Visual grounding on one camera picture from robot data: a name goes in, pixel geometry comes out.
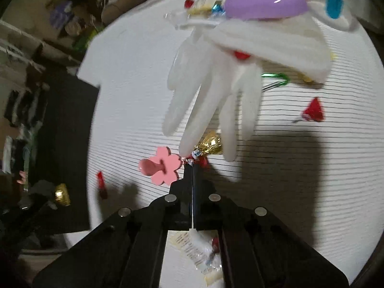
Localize green carabiner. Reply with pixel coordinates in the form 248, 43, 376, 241
259, 72, 291, 92

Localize pink flower-shaped toy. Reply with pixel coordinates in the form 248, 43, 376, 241
138, 146, 183, 185

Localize purple bag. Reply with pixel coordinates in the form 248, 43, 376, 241
49, 1, 75, 32

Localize small red tube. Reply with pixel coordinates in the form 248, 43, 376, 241
96, 170, 108, 200

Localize white pouch with blue patch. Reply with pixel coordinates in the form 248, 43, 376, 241
309, 0, 360, 33

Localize hanging clothes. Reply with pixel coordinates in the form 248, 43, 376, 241
0, 21, 50, 177

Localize clear candy bag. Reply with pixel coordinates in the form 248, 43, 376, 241
168, 229, 225, 287

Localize translucent white disposable glove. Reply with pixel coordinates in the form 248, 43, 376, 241
162, 27, 264, 162

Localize brown sofa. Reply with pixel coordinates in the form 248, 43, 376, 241
100, 0, 186, 27

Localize gold foil object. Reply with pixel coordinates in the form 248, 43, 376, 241
54, 183, 72, 207

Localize purple oval case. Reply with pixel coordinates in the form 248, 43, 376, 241
223, 0, 308, 21

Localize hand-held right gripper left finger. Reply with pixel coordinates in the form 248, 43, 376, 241
31, 163, 194, 288

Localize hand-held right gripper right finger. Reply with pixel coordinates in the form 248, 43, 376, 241
192, 164, 350, 288

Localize green bag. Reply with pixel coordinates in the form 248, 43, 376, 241
73, 27, 101, 53

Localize clear plastic wrapper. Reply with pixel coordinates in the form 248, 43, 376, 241
163, 12, 222, 30

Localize blue foil candy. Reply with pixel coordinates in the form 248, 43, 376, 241
210, 3, 227, 18

